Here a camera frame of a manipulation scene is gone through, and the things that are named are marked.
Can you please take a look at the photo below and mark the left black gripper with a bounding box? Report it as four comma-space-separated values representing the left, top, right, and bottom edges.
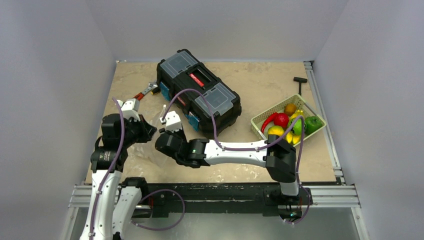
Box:
119, 113, 156, 148

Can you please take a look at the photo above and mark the clear zip top bag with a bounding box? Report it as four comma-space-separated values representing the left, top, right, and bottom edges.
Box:
128, 104, 167, 167

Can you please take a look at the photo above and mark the yellow lemon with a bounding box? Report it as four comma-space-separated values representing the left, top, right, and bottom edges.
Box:
267, 125, 285, 137

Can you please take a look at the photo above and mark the dark red apple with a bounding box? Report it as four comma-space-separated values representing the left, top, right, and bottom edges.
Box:
273, 112, 290, 129

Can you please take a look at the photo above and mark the green toy watermelon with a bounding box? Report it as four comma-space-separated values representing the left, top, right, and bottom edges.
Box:
288, 118, 306, 136

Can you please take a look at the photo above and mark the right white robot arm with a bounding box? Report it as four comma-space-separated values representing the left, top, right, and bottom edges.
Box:
154, 129, 312, 206

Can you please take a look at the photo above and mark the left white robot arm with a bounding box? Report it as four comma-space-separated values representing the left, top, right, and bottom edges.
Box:
80, 113, 157, 240

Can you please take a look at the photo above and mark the black plastic toolbox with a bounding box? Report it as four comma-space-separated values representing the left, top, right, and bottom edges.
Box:
156, 49, 242, 139

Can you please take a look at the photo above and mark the light green plastic basket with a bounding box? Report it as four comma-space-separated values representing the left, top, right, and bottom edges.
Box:
250, 94, 327, 146

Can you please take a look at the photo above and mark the red chili pepper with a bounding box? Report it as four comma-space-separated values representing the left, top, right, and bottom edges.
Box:
260, 112, 278, 133

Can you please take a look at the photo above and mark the yellow banana bunch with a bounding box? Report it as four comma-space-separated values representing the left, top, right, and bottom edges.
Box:
285, 109, 304, 145

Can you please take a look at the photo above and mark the brown kiwi fruit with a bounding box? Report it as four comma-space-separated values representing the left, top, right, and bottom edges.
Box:
283, 103, 297, 117

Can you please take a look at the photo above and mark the green bell pepper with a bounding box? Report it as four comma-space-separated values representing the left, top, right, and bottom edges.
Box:
305, 116, 324, 135

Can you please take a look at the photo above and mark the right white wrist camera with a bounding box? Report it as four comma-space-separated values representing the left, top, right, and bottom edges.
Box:
160, 111, 183, 133

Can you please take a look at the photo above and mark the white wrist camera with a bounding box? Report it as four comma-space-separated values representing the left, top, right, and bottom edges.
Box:
160, 111, 183, 133
117, 98, 141, 122

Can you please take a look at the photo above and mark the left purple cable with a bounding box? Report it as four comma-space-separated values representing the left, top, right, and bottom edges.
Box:
88, 96, 127, 240

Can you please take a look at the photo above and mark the purple cable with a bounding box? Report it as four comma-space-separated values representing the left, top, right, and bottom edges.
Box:
88, 96, 127, 240
160, 88, 313, 226

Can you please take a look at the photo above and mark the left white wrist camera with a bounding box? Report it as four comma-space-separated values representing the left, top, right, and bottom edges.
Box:
117, 98, 141, 122

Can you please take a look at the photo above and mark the red handled adjustable wrench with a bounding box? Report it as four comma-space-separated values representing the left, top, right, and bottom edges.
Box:
133, 82, 160, 101

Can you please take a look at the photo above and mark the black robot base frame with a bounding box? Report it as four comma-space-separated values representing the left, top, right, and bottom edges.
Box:
132, 182, 313, 220

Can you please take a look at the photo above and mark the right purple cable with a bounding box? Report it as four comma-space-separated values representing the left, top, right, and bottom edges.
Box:
160, 88, 313, 226

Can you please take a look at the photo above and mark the black T-handle tool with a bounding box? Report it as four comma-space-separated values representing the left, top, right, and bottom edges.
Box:
293, 76, 308, 96

